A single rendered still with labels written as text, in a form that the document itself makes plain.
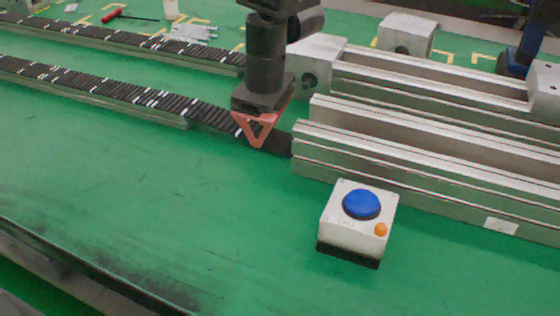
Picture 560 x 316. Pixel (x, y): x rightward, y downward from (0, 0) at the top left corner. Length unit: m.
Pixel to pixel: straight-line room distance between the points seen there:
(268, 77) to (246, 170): 0.15
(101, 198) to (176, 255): 0.16
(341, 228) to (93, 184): 0.37
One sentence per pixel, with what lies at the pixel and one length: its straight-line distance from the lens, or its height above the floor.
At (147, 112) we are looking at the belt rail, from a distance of 0.77.
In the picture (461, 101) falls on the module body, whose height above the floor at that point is 0.85.
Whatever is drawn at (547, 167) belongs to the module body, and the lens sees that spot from 0.65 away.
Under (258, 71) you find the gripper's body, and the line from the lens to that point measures 0.59.
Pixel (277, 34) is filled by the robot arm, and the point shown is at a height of 0.98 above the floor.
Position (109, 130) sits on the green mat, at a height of 0.78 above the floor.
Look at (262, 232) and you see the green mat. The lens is 0.55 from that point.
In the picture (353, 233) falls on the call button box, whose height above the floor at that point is 0.84.
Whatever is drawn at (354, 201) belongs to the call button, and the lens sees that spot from 0.50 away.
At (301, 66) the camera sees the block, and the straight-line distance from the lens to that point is 0.75.
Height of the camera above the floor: 1.21
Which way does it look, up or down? 40 degrees down
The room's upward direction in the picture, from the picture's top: straight up
